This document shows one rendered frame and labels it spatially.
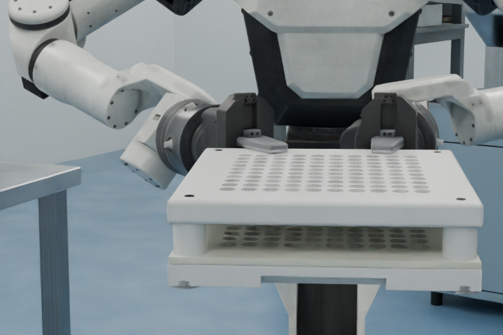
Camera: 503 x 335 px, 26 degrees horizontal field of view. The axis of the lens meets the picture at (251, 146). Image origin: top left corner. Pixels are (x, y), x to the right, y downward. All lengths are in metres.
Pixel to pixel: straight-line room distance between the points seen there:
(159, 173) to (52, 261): 0.86
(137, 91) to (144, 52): 6.35
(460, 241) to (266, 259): 0.15
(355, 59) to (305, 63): 0.07
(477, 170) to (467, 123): 2.59
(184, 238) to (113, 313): 3.17
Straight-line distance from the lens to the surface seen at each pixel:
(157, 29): 7.79
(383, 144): 1.05
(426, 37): 4.92
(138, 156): 1.25
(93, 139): 7.32
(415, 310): 4.07
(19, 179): 1.98
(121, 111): 1.33
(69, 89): 1.35
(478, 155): 3.91
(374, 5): 1.49
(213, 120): 1.12
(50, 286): 2.11
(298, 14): 1.49
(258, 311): 4.02
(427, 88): 1.29
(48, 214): 2.07
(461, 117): 1.35
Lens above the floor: 1.24
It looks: 9 degrees down
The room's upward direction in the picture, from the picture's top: straight up
